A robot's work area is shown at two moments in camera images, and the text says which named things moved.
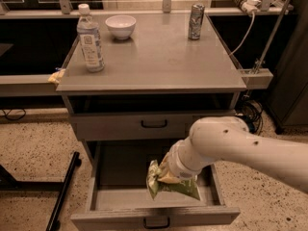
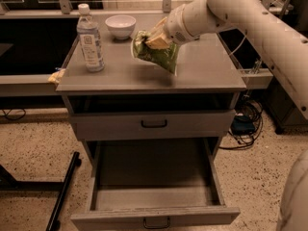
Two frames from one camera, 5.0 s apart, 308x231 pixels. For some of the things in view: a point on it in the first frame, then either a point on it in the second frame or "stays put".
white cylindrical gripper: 175,166 to 177,26
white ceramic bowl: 121,26 stays put
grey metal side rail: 28,86 stays put
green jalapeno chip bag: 190,187 to 166,58
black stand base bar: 54,223 stays put
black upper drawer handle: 159,126 stays put
